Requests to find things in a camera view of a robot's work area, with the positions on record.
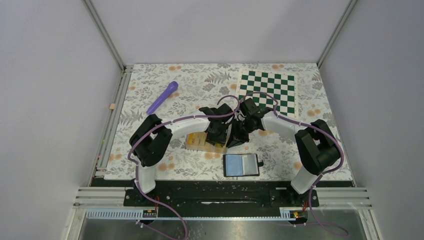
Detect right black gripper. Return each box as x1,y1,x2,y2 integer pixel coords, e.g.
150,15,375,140
226,117,258,149

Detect clear plastic card box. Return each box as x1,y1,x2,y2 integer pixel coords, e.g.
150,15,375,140
185,132,228,154

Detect black leather card holder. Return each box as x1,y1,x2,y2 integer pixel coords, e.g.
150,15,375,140
222,153,264,177

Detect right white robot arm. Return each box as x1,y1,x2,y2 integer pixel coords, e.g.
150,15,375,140
226,98,344,206

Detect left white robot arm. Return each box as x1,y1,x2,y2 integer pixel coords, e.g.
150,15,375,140
128,103,235,206

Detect gold credit cards stack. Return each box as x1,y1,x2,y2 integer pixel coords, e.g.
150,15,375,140
185,132,207,151

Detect floral pattern table mat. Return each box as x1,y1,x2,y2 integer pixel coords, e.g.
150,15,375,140
104,63,342,181

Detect green white chessboard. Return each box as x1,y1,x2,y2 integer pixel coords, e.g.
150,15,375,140
236,68,299,118

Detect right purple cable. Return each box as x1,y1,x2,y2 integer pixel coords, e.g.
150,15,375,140
238,91,350,239

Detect purple cable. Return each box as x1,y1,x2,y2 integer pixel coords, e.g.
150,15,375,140
127,95,241,240
238,91,350,239

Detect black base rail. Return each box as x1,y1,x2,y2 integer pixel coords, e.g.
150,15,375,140
91,178,355,219

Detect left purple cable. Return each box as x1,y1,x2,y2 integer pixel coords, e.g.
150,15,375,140
127,95,241,240

